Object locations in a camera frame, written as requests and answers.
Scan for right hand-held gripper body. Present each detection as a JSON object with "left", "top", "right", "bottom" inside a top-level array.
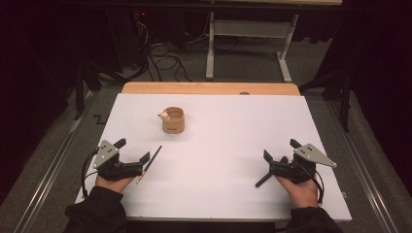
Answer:
[{"left": 268, "top": 143, "right": 338, "bottom": 184}]

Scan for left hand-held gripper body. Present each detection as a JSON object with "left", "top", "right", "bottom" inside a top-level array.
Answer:
[{"left": 92, "top": 139, "right": 144, "bottom": 182}]

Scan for thin gold ferrule makeup brush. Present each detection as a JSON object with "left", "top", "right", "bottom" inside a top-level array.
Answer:
[{"left": 135, "top": 145, "right": 163, "bottom": 184}]

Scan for wooden brush holder cup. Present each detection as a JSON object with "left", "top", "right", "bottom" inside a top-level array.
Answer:
[{"left": 157, "top": 106, "right": 186, "bottom": 134}]

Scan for person's left hand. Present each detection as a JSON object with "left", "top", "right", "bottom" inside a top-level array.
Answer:
[{"left": 94, "top": 175, "right": 135, "bottom": 194}]

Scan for person's right hand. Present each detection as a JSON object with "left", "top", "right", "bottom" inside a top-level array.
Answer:
[{"left": 275, "top": 176, "right": 320, "bottom": 209}]

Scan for black stand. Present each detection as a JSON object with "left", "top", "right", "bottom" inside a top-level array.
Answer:
[
  {"left": 299, "top": 69, "right": 354, "bottom": 133},
  {"left": 72, "top": 61, "right": 102, "bottom": 121}
]

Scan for left hand-held gripper cable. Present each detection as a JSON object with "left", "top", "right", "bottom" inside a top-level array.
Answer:
[{"left": 81, "top": 149, "right": 100, "bottom": 199}]

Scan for hand-held gripper cable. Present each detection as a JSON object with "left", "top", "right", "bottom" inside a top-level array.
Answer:
[
  {"left": 81, "top": 149, "right": 100, "bottom": 199},
  {"left": 299, "top": 163, "right": 325, "bottom": 207}
]

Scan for right hand-held gripper cable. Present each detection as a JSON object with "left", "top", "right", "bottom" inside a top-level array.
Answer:
[{"left": 299, "top": 163, "right": 325, "bottom": 207}]

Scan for metal floor rail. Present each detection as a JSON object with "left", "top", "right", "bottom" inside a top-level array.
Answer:
[
  {"left": 325, "top": 100, "right": 394, "bottom": 233},
  {"left": 13, "top": 91, "right": 98, "bottom": 233}
]

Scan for black floor cables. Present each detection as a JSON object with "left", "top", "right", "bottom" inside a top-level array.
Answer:
[{"left": 132, "top": 18, "right": 212, "bottom": 83}]

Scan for white metal desk frame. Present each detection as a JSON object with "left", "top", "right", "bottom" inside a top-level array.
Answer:
[{"left": 200, "top": 0, "right": 344, "bottom": 83}]

